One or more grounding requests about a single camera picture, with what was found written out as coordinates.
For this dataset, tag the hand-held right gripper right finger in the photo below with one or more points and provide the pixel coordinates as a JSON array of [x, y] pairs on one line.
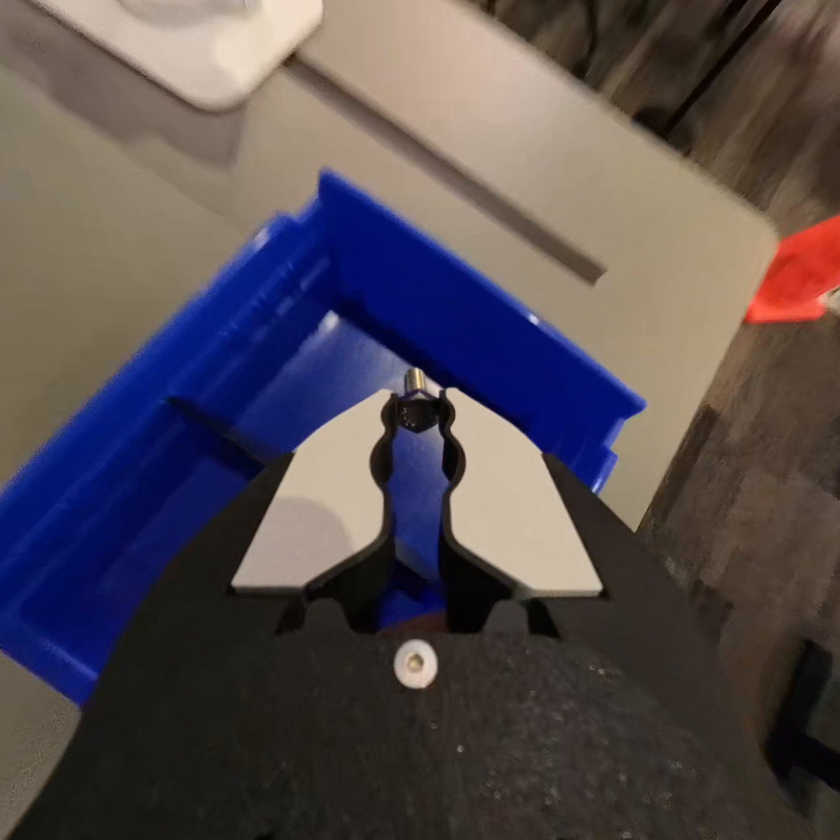
[[518, 518]]

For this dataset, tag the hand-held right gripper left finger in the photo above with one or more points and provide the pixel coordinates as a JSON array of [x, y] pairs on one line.
[[308, 518]]

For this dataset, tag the silver hex bolt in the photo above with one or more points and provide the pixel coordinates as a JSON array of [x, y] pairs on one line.
[[415, 417]]

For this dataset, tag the blue plastic bin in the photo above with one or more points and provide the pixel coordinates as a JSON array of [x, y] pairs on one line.
[[229, 394]]

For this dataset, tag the person's right hand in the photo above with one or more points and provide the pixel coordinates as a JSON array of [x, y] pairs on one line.
[[417, 623]]

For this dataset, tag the orange traffic cone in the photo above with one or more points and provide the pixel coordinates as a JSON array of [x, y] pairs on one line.
[[800, 275]]

